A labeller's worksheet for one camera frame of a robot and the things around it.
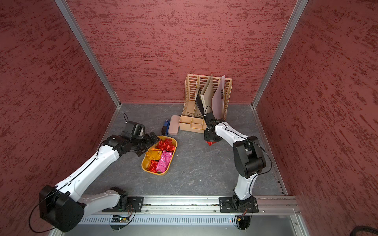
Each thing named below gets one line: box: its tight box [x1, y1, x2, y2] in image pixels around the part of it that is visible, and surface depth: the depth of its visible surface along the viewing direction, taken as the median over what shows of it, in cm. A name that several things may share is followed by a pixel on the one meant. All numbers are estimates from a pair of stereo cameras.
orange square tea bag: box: [146, 148, 162, 161], surface depth 86 cm
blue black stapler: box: [161, 118, 171, 137], surface depth 105 cm
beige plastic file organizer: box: [178, 73, 233, 134], surface depth 106 cm
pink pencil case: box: [167, 115, 181, 136], surface depth 105 cm
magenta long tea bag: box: [155, 150, 173, 174], surface depth 83 cm
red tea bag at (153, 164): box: [148, 159, 160, 174], surface depth 85 cm
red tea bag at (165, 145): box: [155, 138, 176, 153], surface depth 90 cm
